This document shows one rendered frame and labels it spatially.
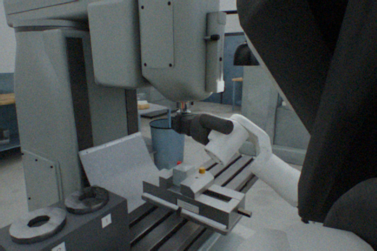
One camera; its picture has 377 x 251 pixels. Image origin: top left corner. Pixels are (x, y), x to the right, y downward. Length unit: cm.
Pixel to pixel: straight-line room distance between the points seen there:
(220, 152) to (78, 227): 32
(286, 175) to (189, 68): 35
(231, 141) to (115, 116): 62
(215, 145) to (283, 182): 17
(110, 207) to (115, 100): 58
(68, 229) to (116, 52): 49
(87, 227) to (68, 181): 52
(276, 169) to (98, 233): 40
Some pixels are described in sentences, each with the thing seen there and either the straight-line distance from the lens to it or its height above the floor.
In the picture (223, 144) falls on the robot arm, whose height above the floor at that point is 124.
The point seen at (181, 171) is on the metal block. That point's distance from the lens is 83.
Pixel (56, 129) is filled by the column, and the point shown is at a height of 118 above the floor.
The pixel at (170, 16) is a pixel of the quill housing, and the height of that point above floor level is 154.
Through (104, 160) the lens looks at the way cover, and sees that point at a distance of 105.
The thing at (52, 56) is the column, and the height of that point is 144.
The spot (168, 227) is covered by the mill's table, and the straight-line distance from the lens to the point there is 81.
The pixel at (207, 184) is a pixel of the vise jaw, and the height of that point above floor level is 103.
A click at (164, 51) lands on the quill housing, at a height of 145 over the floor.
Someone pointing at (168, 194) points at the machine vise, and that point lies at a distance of 86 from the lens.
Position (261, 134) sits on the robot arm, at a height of 126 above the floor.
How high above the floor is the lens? 143
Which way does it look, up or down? 15 degrees down
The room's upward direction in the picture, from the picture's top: straight up
